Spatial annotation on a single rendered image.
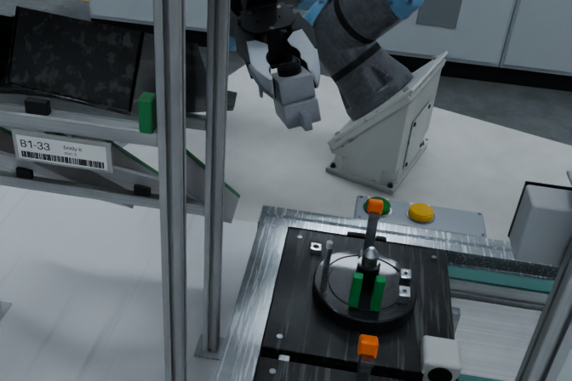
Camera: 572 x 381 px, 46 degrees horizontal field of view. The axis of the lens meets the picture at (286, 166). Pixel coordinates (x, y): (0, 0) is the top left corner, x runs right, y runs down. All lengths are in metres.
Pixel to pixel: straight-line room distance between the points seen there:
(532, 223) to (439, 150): 0.82
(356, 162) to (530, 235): 0.67
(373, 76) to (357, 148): 0.14
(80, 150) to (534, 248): 0.44
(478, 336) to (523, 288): 0.11
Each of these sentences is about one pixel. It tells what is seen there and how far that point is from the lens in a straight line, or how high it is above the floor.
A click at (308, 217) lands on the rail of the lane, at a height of 0.96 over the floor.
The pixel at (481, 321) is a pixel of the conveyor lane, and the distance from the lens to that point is 1.02.
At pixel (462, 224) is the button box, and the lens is 1.11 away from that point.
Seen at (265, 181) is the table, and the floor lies 0.86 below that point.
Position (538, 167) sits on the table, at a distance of 1.53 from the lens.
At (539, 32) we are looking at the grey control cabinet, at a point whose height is 0.34.
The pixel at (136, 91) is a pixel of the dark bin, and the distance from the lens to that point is 0.61.
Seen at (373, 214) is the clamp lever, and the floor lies 1.07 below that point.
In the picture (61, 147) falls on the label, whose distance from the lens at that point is 0.60.
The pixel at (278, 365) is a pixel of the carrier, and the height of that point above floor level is 0.97.
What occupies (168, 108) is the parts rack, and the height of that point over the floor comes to 1.34.
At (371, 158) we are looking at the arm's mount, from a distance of 1.30.
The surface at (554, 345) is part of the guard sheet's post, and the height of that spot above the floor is 1.08.
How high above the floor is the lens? 1.60
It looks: 33 degrees down
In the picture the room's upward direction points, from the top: 5 degrees clockwise
